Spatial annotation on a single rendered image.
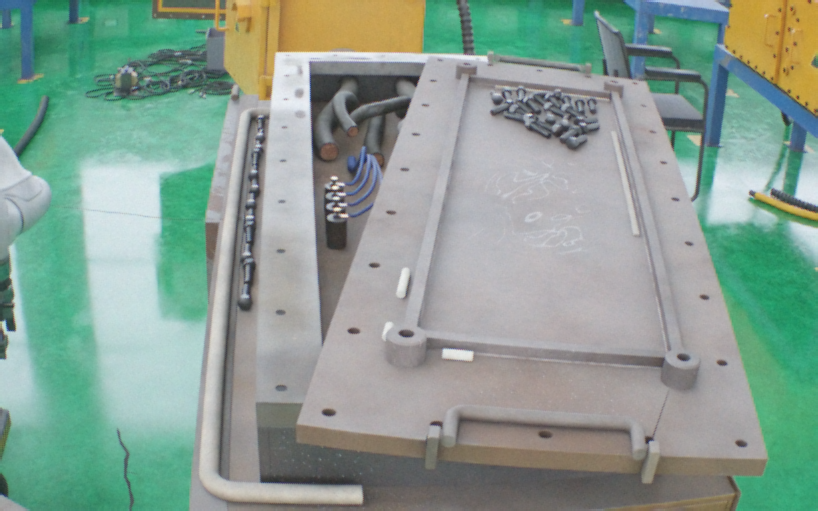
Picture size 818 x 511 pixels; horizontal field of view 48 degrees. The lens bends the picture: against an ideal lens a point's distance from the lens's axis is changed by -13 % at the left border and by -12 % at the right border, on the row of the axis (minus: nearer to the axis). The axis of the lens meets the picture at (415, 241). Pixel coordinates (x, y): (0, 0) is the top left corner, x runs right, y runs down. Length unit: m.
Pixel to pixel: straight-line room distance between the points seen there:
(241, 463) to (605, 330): 0.42
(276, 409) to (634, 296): 0.45
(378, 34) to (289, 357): 2.98
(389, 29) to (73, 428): 1.95
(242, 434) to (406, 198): 0.43
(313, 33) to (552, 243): 2.74
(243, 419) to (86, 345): 2.56
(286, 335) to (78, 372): 2.48
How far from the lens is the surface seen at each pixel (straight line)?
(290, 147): 1.63
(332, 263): 1.51
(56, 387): 3.48
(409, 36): 4.00
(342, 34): 3.97
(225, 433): 1.15
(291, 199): 1.44
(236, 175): 1.75
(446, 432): 0.91
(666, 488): 1.12
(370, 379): 1.00
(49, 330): 3.82
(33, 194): 2.39
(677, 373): 1.03
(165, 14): 5.57
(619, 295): 1.20
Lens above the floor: 1.91
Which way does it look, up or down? 25 degrees down
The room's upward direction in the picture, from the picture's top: 4 degrees clockwise
